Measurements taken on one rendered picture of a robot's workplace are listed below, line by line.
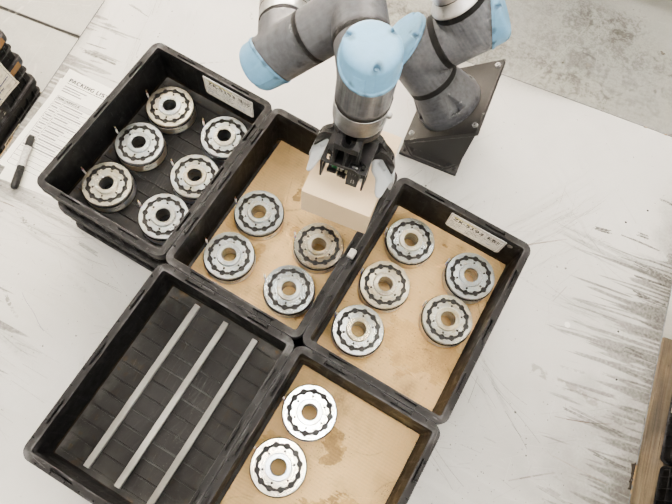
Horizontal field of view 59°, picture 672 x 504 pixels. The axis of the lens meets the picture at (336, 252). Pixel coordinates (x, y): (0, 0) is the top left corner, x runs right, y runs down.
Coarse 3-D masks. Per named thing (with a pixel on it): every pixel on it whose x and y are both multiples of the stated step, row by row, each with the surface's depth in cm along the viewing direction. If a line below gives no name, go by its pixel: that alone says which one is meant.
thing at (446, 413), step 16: (432, 192) 120; (384, 208) 119; (448, 208) 119; (480, 224) 118; (368, 240) 115; (512, 240) 118; (528, 256) 117; (512, 272) 115; (336, 288) 112; (512, 288) 114; (496, 304) 113; (320, 320) 110; (496, 320) 112; (304, 336) 108; (480, 336) 111; (320, 352) 108; (480, 352) 110; (352, 368) 107; (464, 368) 108; (384, 384) 106; (464, 384) 107; (400, 400) 106; (448, 400) 106; (432, 416) 105; (448, 416) 105
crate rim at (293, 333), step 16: (272, 112) 123; (288, 112) 124; (304, 128) 123; (240, 160) 119; (224, 176) 118; (384, 192) 119; (208, 208) 115; (192, 224) 114; (368, 224) 116; (176, 240) 113; (352, 240) 115; (192, 272) 112; (336, 272) 113; (224, 288) 110; (240, 304) 109; (320, 304) 110; (272, 320) 110; (304, 320) 109
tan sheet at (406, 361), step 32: (384, 256) 125; (448, 256) 126; (352, 288) 122; (384, 288) 123; (416, 288) 123; (384, 320) 121; (416, 320) 121; (448, 320) 122; (384, 352) 118; (416, 352) 119; (448, 352) 119; (416, 384) 117
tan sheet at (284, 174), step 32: (288, 160) 131; (288, 192) 129; (224, 224) 125; (288, 224) 126; (256, 256) 123; (288, 256) 124; (256, 288) 121; (288, 288) 121; (320, 288) 122; (288, 320) 119
